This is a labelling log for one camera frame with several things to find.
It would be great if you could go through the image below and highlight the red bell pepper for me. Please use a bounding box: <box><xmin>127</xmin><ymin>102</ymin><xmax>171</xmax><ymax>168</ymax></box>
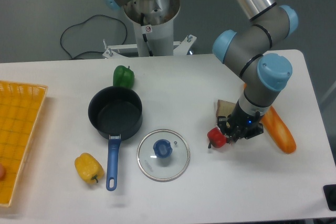
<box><xmin>207</xmin><ymin>127</ymin><xmax>227</xmax><ymax>148</ymax></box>

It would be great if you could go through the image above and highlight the yellow woven basket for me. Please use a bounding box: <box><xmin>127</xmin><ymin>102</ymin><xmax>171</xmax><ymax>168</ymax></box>
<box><xmin>1</xmin><ymin>80</ymin><xmax>48</xmax><ymax>207</ymax></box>

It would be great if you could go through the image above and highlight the toast slice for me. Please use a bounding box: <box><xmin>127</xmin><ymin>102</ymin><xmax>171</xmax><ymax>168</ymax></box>
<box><xmin>216</xmin><ymin>100</ymin><xmax>236</xmax><ymax>117</ymax></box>

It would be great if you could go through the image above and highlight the yellow bell pepper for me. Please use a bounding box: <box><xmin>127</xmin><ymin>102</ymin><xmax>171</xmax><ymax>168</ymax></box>
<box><xmin>75</xmin><ymin>153</ymin><xmax>104</xmax><ymax>184</ymax></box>

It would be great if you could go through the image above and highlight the black cable on floor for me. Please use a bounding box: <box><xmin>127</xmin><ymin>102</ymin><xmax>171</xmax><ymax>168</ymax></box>
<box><xmin>60</xmin><ymin>14</ymin><xmax>128</xmax><ymax>60</ymax></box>

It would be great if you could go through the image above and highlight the orange baguette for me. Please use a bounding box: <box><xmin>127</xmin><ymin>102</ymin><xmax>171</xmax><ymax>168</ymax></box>
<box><xmin>243</xmin><ymin>82</ymin><xmax>297</xmax><ymax>154</ymax></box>

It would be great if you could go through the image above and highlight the black device at table edge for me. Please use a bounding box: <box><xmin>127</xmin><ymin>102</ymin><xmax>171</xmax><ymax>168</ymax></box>
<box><xmin>323</xmin><ymin>184</ymin><xmax>336</xmax><ymax>211</ymax></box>

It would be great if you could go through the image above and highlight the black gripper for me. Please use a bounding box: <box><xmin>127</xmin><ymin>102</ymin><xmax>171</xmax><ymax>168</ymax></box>
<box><xmin>217</xmin><ymin>102</ymin><xmax>264</xmax><ymax>142</ymax></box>

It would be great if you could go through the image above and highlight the glass pot lid blue knob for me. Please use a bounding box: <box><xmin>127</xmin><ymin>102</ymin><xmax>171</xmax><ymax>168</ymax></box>
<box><xmin>137</xmin><ymin>129</ymin><xmax>191</xmax><ymax>182</ymax></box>

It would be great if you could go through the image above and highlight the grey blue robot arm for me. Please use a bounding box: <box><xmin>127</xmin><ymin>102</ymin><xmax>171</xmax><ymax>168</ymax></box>
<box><xmin>104</xmin><ymin>0</ymin><xmax>298</xmax><ymax>142</ymax></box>

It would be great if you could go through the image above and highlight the dark saucepan blue handle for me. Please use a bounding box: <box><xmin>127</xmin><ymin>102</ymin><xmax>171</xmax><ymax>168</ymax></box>
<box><xmin>88</xmin><ymin>86</ymin><xmax>143</xmax><ymax>191</ymax></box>

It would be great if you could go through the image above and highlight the green bell pepper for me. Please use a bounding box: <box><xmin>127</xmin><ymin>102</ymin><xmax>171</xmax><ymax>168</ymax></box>
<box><xmin>113</xmin><ymin>65</ymin><xmax>135</xmax><ymax>89</ymax></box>

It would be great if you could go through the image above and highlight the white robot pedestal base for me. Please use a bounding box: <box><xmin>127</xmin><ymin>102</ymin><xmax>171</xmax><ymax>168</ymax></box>
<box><xmin>102</xmin><ymin>0</ymin><xmax>197</xmax><ymax>58</ymax></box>

